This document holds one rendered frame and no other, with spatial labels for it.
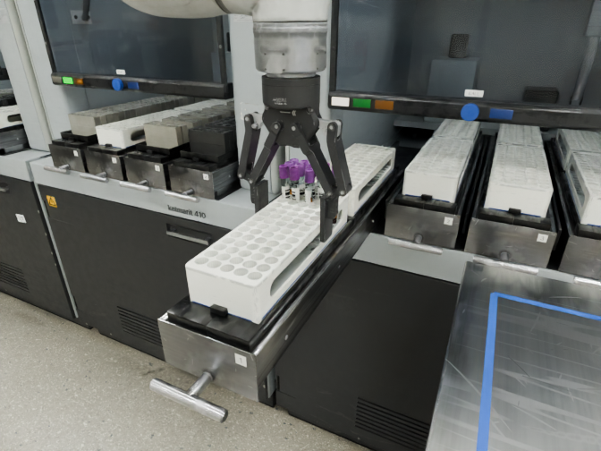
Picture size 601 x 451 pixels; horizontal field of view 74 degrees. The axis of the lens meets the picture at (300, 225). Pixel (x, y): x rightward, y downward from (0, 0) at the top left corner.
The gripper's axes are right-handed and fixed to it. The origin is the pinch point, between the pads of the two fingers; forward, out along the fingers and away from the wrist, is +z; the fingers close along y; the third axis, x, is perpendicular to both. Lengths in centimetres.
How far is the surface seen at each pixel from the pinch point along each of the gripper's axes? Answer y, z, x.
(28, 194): -111, 24, 24
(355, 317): 3.9, 34.7, 23.4
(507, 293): 29.9, 3.8, -1.0
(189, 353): -2.5, 8.4, -22.2
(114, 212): -70, 23, 24
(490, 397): 28.9, 3.7, -18.6
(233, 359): 3.9, 6.6, -22.2
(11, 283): -144, 69, 24
